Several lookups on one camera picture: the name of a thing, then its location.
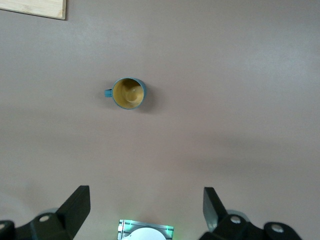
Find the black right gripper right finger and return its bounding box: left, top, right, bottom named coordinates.
left=198, top=186, right=303, bottom=240

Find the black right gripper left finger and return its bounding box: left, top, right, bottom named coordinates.
left=0, top=185, right=91, bottom=240

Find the teal cup yellow inside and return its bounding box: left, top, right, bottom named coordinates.
left=104, top=76, right=148, bottom=110

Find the bamboo cutting board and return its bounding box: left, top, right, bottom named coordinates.
left=0, top=0, right=67, bottom=21

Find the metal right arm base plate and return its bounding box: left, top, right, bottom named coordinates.
left=117, top=219, right=175, bottom=240

